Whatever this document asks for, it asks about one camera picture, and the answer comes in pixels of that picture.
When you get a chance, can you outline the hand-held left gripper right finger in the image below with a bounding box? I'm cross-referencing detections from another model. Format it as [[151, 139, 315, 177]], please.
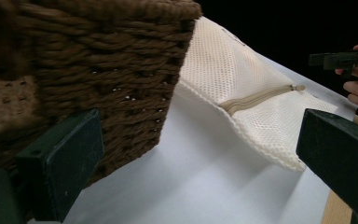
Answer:
[[295, 107, 358, 224]]

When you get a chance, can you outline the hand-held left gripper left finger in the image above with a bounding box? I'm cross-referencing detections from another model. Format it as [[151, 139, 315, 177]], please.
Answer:
[[14, 107, 105, 224]]

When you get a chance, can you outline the cream mesh laundry bag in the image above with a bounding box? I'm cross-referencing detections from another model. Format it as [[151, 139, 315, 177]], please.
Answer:
[[172, 16, 339, 173]]

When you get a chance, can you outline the brown wicker basket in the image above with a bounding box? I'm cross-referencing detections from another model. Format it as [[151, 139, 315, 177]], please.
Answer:
[[0, 0, 204, 189]]

